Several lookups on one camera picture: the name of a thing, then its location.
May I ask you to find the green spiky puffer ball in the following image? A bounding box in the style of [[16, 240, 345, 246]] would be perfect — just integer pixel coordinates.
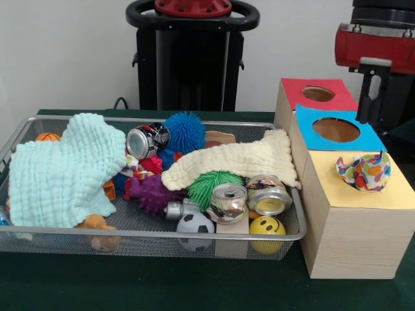
[[187, 170, 244, 212]]

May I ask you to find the mint green waffle cloth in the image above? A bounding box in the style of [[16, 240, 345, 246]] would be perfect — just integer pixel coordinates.
[[8, 112, 128, 228]]

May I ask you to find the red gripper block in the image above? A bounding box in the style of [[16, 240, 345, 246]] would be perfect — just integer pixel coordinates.
[[335, 24, 415, 128]]

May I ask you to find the yellow smiley ball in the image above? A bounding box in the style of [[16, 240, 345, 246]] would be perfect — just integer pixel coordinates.
[[248, 215, 288, 255]]

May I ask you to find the shallow mesh bin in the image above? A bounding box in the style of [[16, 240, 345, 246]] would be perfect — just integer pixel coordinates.
[[0, 115, 308, 262]]

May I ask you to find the polka dot cloth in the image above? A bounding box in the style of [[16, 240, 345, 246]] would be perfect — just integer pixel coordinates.
[[335, 150, 392, 194]]

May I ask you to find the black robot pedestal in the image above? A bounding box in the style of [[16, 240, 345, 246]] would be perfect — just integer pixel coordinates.
[[125, 0, 260, 113]]

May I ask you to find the cream waffle cloth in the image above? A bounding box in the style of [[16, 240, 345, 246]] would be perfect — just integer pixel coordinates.
[[161, 128, 302, 192]]

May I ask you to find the silver crushed can pull tab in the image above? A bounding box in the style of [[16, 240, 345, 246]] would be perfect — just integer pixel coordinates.
[[206, 183, 250, 225]]

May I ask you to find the purple spiky toy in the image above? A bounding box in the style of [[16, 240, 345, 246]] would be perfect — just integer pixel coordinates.
[[124, 174, 189, 215]]

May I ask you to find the blue spiky puffer ball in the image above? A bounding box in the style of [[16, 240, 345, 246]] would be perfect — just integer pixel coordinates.
[[163, 111, 206, 153]]

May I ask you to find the dark green table cloth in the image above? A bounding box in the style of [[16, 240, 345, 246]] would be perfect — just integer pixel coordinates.
[[0, 109, 415, 311]]

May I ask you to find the crushed can yellow base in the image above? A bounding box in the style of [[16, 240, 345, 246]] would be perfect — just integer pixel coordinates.
[[246, 174, 293, 216]]

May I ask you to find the small soccer ball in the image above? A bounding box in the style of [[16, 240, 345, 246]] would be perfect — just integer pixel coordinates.
[[176, 212, 217, 252]]

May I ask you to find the black crushed can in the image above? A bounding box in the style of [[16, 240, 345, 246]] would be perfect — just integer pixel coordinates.
[[125, 121, 172, 159]]

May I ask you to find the wooden box with three holes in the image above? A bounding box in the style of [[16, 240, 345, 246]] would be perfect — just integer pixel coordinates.
[[274, 77, 415, 280]]

